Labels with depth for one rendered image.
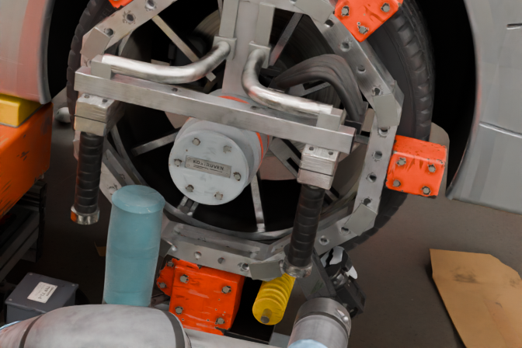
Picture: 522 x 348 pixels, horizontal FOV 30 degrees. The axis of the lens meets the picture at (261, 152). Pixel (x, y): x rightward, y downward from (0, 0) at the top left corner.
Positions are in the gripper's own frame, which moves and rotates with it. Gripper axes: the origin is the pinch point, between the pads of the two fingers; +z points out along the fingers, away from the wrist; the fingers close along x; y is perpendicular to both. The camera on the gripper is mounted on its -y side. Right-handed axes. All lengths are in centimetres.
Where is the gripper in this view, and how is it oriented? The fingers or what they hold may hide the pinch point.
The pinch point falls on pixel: (334, 248)
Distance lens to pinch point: 178.2
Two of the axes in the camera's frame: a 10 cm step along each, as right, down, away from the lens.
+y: 5.7, 7.9, 2.2
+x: 7.9, -4.7, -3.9
